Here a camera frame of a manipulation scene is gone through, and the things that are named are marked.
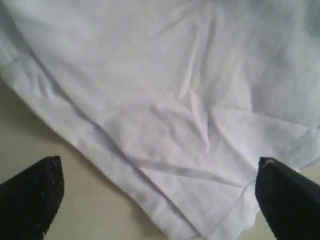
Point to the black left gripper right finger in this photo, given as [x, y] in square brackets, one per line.
[289, 201]

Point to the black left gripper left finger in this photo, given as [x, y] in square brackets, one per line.
[30, 200]

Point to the white t-shirt with red lettering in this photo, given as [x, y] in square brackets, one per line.
[174, 101]

